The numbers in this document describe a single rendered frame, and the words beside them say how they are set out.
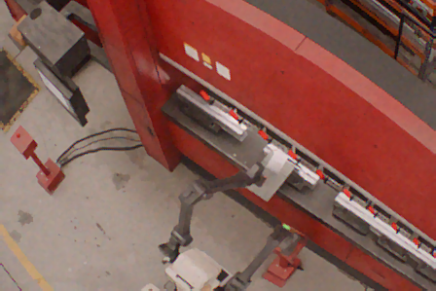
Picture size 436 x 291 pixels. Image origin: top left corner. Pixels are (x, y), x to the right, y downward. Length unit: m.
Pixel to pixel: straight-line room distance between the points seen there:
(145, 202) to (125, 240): 0.37
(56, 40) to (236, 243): 2.20
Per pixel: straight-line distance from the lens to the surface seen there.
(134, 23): 3.38
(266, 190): 3.75
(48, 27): 3.44
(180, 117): 4.13
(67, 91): 3.55
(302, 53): 2.62
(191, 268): 3.24
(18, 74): 5.85
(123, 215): 4.89
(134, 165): 5.01
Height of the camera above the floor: 4.51
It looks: 63 degrees down
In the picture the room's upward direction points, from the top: 12 degrees counter-clockwise
